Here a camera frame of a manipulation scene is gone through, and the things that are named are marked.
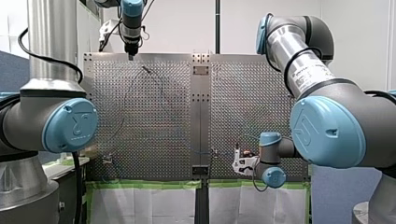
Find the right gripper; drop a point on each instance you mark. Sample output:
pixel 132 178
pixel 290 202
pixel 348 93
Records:
pixel 252 156

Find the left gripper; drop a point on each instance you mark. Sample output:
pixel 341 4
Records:
pixel 131 46

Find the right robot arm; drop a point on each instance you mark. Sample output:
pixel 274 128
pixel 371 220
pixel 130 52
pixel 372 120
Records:
pixel 330 130

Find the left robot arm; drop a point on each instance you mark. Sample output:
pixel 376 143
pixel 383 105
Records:
pixel 53 46

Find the connector holder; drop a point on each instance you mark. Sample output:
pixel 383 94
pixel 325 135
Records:
pixel 107 159

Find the black upright pole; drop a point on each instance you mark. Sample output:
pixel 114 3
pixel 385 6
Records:
pixel 218 26

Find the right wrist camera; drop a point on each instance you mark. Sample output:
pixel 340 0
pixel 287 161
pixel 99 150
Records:
pixel 243 164

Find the metal post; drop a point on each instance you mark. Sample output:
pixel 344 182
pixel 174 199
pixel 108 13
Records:
pixel 214 152
pixel 146 69

